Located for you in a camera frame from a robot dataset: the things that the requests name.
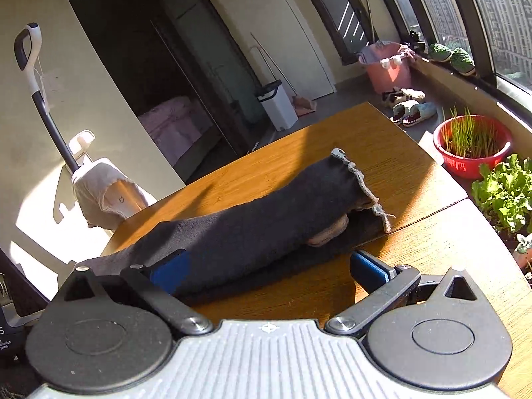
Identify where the green leafy plant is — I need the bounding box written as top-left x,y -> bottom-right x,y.
471,154 -> 532,234

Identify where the white cloth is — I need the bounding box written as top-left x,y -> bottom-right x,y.
71,157 -> 156,231

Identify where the pink dustpan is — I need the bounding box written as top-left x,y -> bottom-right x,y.
291,96 -> 317,118

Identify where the mop pole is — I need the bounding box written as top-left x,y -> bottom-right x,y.
358,0 -> 380,43

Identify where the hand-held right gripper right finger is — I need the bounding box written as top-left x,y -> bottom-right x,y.
324,250 -> 490,336

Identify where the small dark plant pot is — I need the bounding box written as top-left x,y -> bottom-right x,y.
409,29 -> 427,53

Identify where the small potted succulent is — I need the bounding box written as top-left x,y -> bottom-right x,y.
513,233 -> 532,272

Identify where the red basin with grass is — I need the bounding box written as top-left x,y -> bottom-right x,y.
433,107 -> 513,179

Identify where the pink bucket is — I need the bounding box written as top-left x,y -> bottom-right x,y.
358,41 -> 413,94

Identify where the white trash bin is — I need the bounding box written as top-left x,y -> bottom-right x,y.
254,80 -> 299,131

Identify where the dark framed window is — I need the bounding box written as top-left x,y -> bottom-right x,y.
366,0 -> 532,106

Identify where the wall socket with cover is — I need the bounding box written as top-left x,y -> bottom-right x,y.
68,130 -> 96,163

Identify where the upright vacuum cleaner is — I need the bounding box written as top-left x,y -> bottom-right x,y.
14,23 -> 98,175

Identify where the white rag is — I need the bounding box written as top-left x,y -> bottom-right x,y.
380,55 -> 411,70

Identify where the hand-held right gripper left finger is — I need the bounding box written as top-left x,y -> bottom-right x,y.
49,249 -> 213,336

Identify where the pink-grey rag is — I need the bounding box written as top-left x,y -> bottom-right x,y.
359,41 -> 400,64

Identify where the dark grey knit garment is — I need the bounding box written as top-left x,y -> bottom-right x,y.
77,147 -> 395,300

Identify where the white paper tag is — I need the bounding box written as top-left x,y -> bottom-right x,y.
37,58 -> 57,104

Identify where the sliding glass door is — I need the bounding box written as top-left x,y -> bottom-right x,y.
147,0 -> 269,156

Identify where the dark framed glass door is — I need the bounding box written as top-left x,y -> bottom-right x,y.
299,0 -> 377,66

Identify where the green knit shoe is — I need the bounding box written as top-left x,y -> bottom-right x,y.
428,43 -> 454,62
450,48 -> 475,76

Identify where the bed with pink blanket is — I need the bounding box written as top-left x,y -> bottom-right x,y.
137,95 -> 222,168

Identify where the light blue slipper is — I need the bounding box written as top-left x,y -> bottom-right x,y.
402,103 -> 438,128

